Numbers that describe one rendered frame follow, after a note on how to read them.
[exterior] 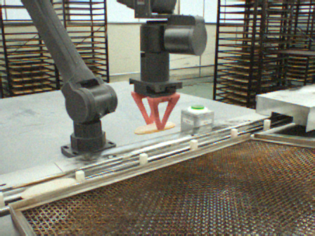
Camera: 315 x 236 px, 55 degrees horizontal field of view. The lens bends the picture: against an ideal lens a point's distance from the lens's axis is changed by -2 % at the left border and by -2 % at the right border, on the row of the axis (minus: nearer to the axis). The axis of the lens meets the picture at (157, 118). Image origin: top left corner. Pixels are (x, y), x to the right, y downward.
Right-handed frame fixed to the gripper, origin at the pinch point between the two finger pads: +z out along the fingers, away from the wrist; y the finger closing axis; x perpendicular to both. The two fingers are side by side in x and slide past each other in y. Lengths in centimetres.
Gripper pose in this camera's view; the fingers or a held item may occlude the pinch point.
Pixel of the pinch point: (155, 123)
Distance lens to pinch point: 64.2
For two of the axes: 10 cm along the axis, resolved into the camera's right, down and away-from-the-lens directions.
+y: -5.8, -2.4, 7.8
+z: 0.0, 9.6, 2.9
